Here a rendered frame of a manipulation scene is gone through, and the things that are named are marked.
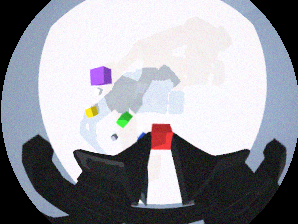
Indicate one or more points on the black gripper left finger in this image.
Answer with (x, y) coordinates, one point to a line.
(128, 167)

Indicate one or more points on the red block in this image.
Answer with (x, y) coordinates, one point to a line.
(161, 136)

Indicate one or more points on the purple cube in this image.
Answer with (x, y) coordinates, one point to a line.
(100, 76)

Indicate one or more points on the small green block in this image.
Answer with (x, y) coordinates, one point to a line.
(123, 120)

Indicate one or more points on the small yellow block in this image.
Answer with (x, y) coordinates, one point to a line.
(90, 112)

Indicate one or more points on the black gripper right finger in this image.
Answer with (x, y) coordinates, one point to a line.
(195, 168)

